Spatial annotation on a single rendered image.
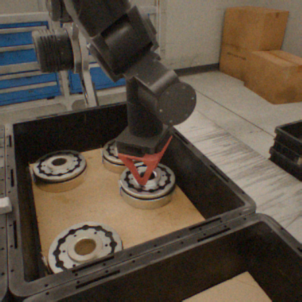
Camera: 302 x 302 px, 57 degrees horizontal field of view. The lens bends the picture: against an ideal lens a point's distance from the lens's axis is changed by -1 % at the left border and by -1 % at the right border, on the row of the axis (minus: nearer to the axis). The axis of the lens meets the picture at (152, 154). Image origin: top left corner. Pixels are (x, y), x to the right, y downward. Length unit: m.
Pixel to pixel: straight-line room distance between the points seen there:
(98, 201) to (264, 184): 0.47
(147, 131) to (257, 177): 0.47
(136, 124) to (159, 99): 0.11
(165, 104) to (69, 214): 0.27
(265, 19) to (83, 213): 3.29
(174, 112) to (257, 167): 0.55
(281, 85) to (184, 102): 2.83
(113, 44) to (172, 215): 0.29
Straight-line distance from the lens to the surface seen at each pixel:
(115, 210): 0.51
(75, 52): 1.30
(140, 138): 0.44
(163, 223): 0.48
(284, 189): 0.82
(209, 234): 0.34
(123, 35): 0.38
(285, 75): 3.15
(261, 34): 3.61
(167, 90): 0.34
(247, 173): 0.84
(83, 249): 0.44
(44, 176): 0.56
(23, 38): 2.32
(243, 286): 0.43
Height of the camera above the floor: 1.18
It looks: 34 degrees down
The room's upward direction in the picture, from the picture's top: straight up
